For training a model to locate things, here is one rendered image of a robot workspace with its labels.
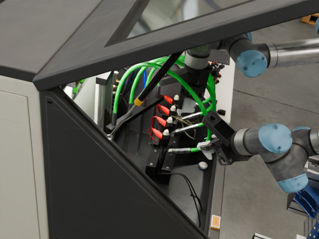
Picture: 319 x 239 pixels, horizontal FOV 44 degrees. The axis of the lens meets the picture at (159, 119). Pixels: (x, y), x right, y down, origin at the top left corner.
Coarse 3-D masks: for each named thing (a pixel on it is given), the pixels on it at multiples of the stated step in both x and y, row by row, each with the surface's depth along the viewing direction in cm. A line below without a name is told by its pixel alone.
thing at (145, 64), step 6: (132, 66) 129; (138, 66) 127; (144, 66) 126; (150, 66) 124; (156, 66) 123; (126, 72) 131; (168, 72) 121; (180, 78) 120; (120, 84) 135; (186, 84) 120; (120, 90) 137; (192, 90) 120; (192, 96) 120; (114, 102) 141; (198, 102) 120; (114, 108) 143; (204, 108) 120; (114, 114) 144; (204, 114) 121; (210, 132) 123; (210, 138) 124; (192, 150) 131; (198, 150) 129
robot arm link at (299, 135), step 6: (300, 126) 115; (294, 132) 113; (300, 132) 111; (306, 132) 109; (312, 132) 107; (318, 132) 106; (294, 138) 110; (300, 138) 109; (306, 138) 108; (312, 138) 106; (318, 138) 105; (300, 144) 107; (306, 144) 107; (312, 144) 106; (318, 144) 105; (306, 150) 107; (312, 150) 107; (318, 150) 106
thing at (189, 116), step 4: (180, 60) 144; (152, 68) 149; (156, 68) 148; (152, 72) 149; (148, 76) 151; (148, 80) 152; (208, 80) 147; (208, 84) 148; (212, 84) 148; (212, 88) 148; (144, 100) 157; (144, 104) 159; (208, 108) 154; (200, 112) 156; (184, 116) 160; (188, 116) 158; (192, 116) 158; (196, 116) 157; (180, 120) 160; (184, 120) 160
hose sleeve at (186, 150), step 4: (176, 148) 136; (180, 148) 134; (184, 148) 133; (188, 148) 132; (172, 152) 136; (176, 152) 135; (180, 152) 134; (184, 152) 133; (188, 152) 132; (192, 152) 132
